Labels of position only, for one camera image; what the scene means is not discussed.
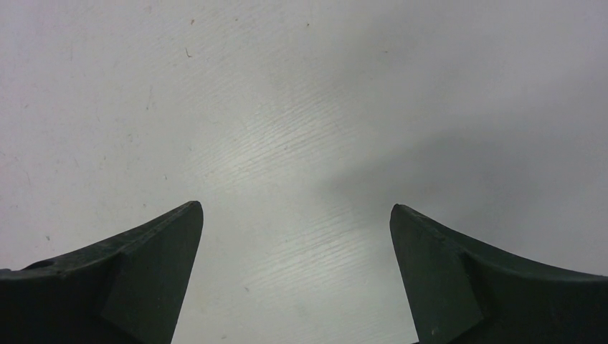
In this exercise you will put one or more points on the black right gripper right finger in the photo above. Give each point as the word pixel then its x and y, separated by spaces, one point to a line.
pixel 462 290

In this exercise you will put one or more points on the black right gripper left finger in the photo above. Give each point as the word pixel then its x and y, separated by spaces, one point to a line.
pixel 128 288

